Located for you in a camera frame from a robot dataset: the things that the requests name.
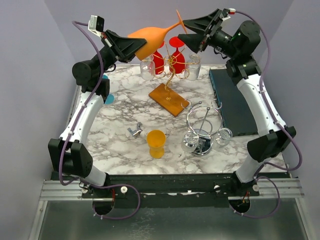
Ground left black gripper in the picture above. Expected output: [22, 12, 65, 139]
[91, 29, 146, 80]

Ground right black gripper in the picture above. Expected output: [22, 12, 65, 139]
[177, 9, 238, 60]

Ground orange wine glass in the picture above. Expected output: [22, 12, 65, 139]
[127, 10, 188, 61]

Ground yellow wine glass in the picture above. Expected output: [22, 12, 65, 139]
[146, 129, 166, 159]

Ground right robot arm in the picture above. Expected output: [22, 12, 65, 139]
[178, 8, 297, 196]

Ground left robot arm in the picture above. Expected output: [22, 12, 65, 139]
[48, 30, 147, 198]

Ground left clear wine glass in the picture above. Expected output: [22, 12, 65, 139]
[140, 55, 155, 81]

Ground clear wine glass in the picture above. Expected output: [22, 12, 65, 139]
[140, 55, 155, 81]
[185, 53, 201, 81]

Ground left red wine glass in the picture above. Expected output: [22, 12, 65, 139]
[152, 41, 165, 75]

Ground red wine glass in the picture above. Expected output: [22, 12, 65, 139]
[152, 41, 165, 75]
[169, 36, 186, 74]

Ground right clear wine glass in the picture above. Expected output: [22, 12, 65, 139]
[185, 53, 201, 81]

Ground right red wine glass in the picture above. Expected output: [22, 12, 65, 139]
[169, 36, 186, 74]

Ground blue wine glass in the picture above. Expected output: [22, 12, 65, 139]
[102, 74, 115, 105]

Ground white cylinder fitting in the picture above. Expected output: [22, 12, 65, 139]
[140, 130, 149, 140]

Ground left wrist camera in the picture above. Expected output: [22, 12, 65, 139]
[87, 15, 105, 37]

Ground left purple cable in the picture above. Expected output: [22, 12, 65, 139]
[57, 20, 142, 221]

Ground purple cable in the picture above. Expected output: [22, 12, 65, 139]
[234, 10, 304, 220]
[57, 20, 142, 221]

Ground gold wire wine glass rack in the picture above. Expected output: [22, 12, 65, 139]
[148, 52, 191, 117]

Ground chrome wire glass rack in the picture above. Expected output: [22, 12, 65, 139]
[185, 101, 223, 157]

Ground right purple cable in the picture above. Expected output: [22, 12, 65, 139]
[234, 10, 304, 220]

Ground aluminium rail frame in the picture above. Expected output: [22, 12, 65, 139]
[29, 173, 316, 240]

